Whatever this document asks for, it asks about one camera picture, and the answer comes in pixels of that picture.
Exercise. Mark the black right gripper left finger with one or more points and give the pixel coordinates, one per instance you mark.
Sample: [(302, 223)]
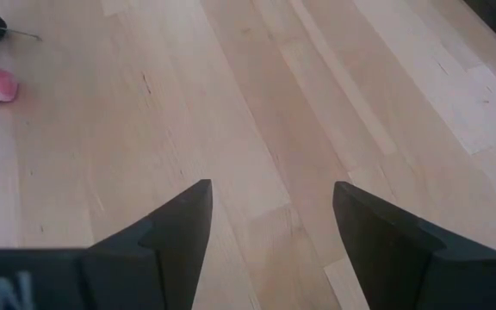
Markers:
[(170, 249)]

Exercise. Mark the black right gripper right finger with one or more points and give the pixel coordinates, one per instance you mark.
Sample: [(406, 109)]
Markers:
[(381, 249)]

